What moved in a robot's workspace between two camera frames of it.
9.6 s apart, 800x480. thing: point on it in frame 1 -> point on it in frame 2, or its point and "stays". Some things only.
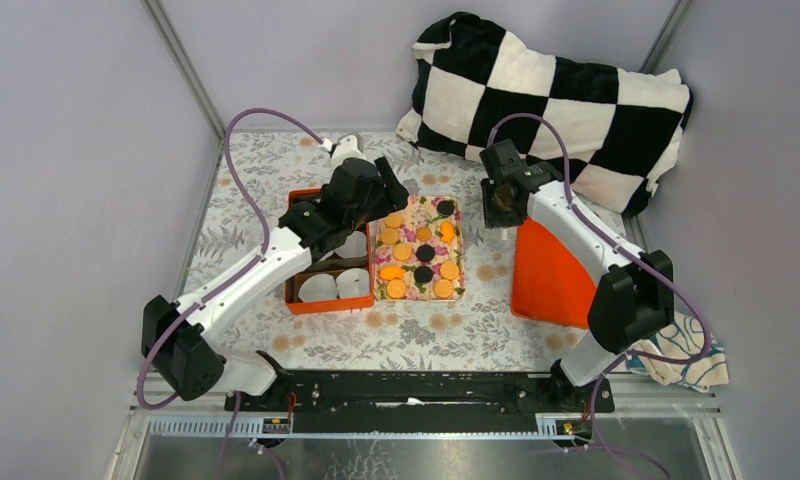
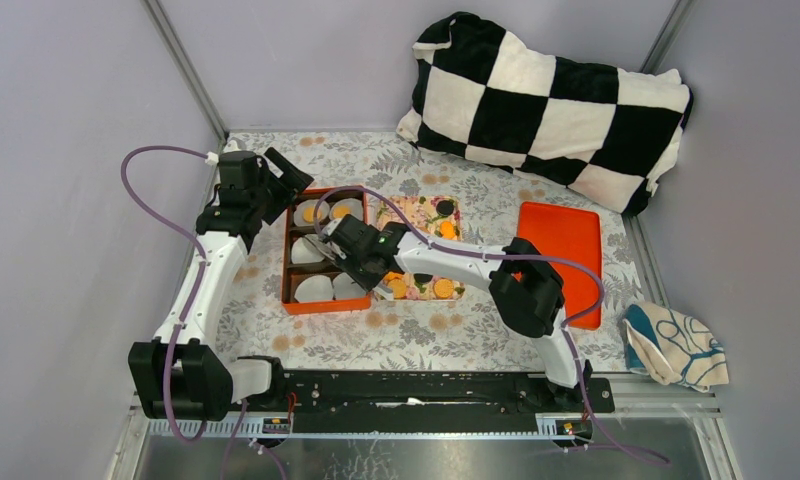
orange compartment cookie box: [333, 280] stays
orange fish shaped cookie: [447, 231] stays
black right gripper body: [495, 215] -> [360, 273]
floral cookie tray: [419, 254] stays
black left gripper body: [380, 201] -> [273, 193]
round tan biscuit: [396, 288] stays
